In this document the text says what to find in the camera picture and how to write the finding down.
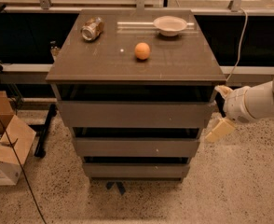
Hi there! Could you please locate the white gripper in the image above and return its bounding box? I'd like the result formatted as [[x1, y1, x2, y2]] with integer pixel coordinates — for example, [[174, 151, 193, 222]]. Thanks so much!
[[205, 85, 256, 143]]

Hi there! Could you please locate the grey top drawer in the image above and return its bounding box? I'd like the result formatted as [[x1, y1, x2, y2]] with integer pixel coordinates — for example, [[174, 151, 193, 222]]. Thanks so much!
[[58, 101, 215, 128]]

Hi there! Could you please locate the grey drawer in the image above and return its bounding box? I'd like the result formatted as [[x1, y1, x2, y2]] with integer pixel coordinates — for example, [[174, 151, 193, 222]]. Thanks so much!
[[73, 137, 199, 157], [82, 163, 190, 179], [58, 101, 215, 128]]

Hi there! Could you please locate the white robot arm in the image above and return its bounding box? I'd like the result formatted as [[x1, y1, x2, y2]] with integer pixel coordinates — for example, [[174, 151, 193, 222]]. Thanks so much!
[[205, 78, 274, 143]]

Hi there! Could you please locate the grey drawer cabinet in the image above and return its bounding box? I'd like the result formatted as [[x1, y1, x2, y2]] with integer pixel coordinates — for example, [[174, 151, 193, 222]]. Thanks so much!
[[45, 8, 226, 184]]

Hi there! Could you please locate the grey middle drawer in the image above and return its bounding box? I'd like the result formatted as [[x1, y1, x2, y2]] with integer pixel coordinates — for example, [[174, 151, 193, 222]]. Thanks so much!
[[73, 137, 199, 157]]

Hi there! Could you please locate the grey bottom drawer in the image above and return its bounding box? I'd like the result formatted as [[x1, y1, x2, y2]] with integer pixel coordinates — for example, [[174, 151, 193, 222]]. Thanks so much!
[[82, 163, 190, 179]]

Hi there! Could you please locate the open cardboard box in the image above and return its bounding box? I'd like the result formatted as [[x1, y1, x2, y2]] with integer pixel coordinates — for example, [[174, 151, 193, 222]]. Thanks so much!
[[0, 116, 36, 186]]

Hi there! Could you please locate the black table leg right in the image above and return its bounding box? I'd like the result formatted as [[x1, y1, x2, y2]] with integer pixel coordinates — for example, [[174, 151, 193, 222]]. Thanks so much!
[[215, 93, 226, 118]]

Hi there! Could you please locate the black table leg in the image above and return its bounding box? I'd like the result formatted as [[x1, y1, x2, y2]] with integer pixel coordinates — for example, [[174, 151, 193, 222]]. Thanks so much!
[[34, 104, 57, 158], [215, 93, 226, 118]]

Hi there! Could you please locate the white bowl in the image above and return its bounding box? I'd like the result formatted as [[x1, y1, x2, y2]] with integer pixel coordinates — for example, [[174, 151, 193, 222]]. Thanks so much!
[[153, 16, 187, 36]]

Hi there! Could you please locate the orange fruit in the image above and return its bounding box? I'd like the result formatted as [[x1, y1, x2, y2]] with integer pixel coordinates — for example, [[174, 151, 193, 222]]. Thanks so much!
[[134, 43, 150, 60]]

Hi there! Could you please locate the blue tape cross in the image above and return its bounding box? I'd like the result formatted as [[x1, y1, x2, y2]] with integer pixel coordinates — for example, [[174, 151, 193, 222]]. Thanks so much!
[[105, 181, 127, 197]]

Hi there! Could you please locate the lying soda can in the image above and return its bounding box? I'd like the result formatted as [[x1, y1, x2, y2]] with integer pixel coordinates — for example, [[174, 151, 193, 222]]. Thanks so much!
[[81, 17, 104, 41]]

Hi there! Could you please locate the black table leg left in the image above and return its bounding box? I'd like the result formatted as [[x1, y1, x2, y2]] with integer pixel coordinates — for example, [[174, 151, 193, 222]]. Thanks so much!
[[34, 104, 57, 158]]

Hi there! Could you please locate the white hanging cable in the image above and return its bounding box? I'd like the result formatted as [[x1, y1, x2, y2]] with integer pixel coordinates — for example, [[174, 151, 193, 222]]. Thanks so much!
[[226, 7, 249, 82]]

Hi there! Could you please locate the black floor cable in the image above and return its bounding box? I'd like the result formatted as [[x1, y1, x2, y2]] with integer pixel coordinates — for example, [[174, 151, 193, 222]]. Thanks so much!
[[0, 99, 48, 224]]

